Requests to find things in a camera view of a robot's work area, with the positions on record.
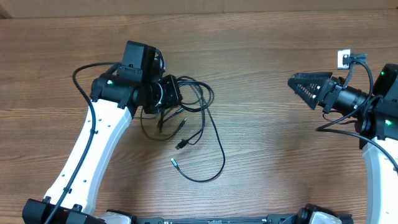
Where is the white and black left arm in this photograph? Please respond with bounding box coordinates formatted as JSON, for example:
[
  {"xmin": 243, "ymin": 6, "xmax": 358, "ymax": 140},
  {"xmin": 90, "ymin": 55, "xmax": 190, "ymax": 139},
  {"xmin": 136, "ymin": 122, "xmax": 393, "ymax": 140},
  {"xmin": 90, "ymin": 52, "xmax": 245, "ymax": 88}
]
[{"xmin": 22, "ymin": 41, "xmax": 181, "ymax": 224}]

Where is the black cable with silver plug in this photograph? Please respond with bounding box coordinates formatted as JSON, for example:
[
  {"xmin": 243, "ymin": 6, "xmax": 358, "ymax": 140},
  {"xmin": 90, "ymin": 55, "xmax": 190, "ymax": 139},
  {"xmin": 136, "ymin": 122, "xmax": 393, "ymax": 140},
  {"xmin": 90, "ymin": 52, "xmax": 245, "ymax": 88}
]
[{"xmin": 157, "ymin": 77, "xmax": 226, "ymax": 184}]

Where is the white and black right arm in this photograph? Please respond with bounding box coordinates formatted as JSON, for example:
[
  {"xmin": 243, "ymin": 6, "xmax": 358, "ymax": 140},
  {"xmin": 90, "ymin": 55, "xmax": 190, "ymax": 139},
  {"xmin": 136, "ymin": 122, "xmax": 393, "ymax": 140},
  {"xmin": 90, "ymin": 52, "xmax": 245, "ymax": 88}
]
[{"xmin": 288, "ymin": 63, "xmax": 397, "ymax": 223}]

